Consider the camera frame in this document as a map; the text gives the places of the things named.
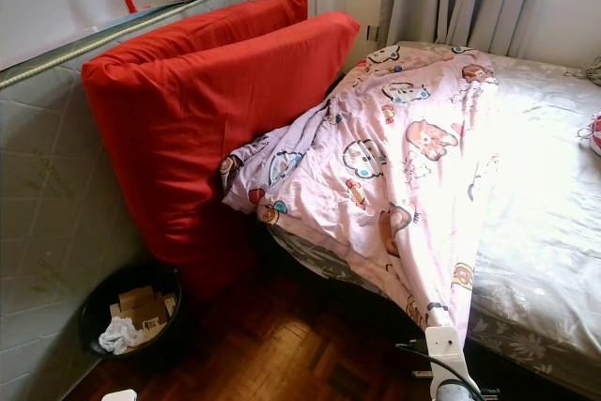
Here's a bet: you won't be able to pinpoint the red white blue star bolster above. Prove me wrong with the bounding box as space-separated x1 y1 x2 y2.
590 112 601 156

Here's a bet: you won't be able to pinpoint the beige floral bed sheet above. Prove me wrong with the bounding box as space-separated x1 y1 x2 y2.
272 39 601 397

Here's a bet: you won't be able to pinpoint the pink cartoon print blanket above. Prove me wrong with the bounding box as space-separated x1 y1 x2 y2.
221 44 503 341

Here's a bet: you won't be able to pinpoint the dark bed base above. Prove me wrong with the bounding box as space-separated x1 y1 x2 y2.
258 232 601 397

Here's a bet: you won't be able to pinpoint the red cushion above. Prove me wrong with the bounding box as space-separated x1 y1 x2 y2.
83 0 311 69
82 11 362 303

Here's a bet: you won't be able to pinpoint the brown cardboard scraps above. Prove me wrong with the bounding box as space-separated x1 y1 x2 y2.
110 285 177 332

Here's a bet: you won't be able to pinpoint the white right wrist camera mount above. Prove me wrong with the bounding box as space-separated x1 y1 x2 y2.
424 326 470 401

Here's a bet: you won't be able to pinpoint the white crumpled tissue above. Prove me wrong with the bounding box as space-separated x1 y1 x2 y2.
99 316 142 355

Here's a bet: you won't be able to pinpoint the black plastic trash bin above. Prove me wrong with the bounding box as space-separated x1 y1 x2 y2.
77 265 184 360

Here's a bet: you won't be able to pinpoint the quilted pale green mattress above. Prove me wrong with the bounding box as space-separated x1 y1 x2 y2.
0 0 316 401

